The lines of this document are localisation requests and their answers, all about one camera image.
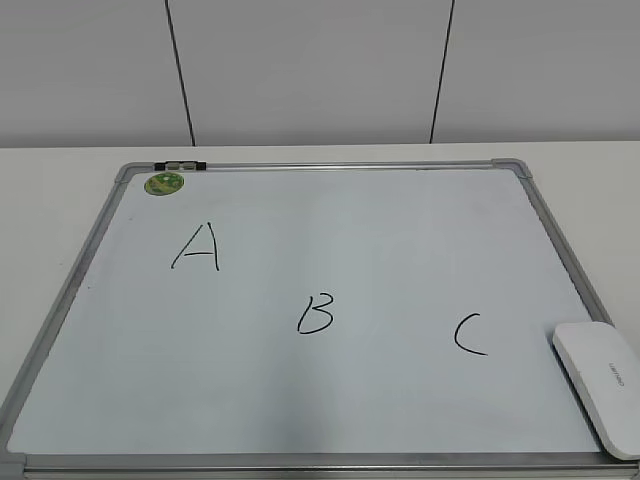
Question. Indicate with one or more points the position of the white whiteboard eraser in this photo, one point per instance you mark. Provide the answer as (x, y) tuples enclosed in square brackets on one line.
[(604, 371)]

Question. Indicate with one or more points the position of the black and silver hanging clip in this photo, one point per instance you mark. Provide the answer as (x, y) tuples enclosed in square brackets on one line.
[(180, 166)]

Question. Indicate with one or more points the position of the green round sticker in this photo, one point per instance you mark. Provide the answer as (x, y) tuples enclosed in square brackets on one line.
[(164, 184)]

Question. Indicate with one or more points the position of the white whiteboard with aluminium frame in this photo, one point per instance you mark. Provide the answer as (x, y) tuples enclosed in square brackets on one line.
[(363, 320)]

